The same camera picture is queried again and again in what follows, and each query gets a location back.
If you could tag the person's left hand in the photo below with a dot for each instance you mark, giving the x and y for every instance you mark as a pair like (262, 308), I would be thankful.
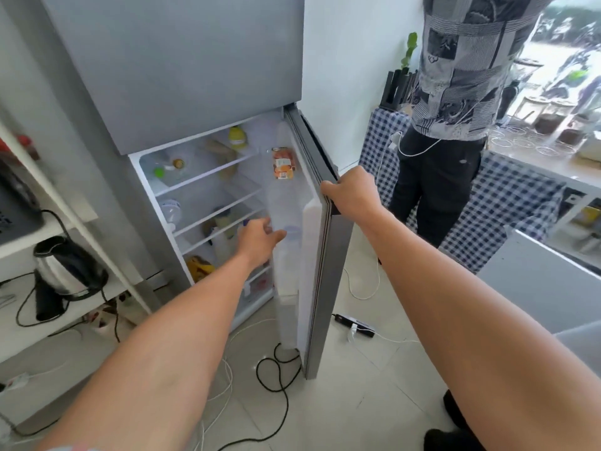
(253, 241)

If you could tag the person's right hand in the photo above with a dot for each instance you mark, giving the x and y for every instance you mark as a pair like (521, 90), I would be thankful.
(357, 194)

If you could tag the person's left thumb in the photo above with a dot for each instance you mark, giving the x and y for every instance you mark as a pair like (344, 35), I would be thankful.
(278, 236)

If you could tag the person's right fingers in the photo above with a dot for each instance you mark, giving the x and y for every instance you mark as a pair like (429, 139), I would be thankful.
(329, 190)

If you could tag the silver refrigerator door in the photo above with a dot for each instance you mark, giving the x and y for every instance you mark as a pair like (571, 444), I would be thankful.
(328, 277)

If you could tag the person's right forearm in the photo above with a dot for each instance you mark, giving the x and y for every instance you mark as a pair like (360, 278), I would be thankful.
(469, 324)

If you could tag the person's left forearm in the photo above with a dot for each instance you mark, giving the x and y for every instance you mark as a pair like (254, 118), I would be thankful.
(164, 352)

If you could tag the orange juice carton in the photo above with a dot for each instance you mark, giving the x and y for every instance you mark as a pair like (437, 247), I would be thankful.
(283, 163)

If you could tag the yellow bag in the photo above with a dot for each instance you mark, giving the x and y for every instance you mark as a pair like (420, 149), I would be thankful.
(199, 268)

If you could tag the yellow squeeze bottle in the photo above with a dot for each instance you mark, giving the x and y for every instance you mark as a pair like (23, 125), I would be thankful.
(237, 137)

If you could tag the clear white cap bottle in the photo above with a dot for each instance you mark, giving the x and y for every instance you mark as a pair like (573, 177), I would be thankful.
(171, 213)

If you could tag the black power strip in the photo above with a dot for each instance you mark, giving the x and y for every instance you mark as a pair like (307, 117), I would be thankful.
(354, 324)

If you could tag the green cap bottle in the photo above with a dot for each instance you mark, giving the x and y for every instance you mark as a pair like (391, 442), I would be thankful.
(166, 169)

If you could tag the green plant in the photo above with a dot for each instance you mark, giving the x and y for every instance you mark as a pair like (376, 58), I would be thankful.
(410, 50)

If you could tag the blue white checked tablecloth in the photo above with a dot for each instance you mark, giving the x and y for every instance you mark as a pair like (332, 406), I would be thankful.
(507, 201)

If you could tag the silver refrigerator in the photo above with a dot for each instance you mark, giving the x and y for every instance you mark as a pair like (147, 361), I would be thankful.
(178, 65)

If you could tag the white shelf rack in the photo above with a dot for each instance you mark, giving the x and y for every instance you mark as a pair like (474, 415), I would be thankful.
(70, 216)

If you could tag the steel electric kettle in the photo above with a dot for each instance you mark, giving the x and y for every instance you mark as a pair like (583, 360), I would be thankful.
(65, 270)

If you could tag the white cabinet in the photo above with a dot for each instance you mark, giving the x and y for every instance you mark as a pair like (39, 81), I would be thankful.
(540, 281)

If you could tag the glass jar with brown contents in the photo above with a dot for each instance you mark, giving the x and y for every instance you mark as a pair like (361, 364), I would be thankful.
(549, 116)
(573, 131)

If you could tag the person's black shoe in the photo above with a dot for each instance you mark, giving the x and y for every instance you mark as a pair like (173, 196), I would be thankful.
(446, 432)

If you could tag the black microwave oven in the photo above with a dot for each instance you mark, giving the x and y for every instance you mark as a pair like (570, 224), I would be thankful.
(14, 206)

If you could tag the white power strip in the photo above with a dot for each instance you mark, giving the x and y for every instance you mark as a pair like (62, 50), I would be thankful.
(18, 381)

